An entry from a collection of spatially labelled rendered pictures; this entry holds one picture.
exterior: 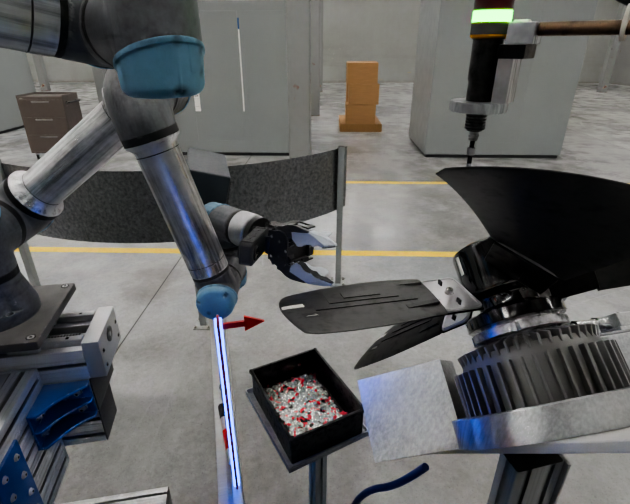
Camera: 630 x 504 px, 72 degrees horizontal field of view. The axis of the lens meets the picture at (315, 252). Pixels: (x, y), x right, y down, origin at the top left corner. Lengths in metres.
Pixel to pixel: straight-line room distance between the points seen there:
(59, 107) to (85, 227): 4.70
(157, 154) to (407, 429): 0.60
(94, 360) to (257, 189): 1.62
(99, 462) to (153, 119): 1.63
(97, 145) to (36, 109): 6.45
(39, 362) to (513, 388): 0.86
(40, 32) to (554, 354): 0.66
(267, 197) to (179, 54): 2.10
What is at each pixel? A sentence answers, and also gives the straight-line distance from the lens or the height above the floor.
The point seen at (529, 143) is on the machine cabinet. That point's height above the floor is 0.22.
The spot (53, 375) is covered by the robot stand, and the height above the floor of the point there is 0.92.
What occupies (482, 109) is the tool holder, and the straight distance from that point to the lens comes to 0.58.
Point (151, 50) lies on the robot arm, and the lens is 0.40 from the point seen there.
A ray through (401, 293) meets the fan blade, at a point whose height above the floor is 1.19.
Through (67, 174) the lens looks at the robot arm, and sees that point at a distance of 0.99.
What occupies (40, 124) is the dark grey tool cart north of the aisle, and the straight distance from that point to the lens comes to 7.41.
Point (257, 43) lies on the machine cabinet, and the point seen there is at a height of 1.54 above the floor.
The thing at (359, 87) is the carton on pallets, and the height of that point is 0.81.
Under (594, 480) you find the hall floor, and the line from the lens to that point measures 2.19.
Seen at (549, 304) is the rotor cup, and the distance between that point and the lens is 0.69.
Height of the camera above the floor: 1.53
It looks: 26 degrees down
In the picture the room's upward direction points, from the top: straight up
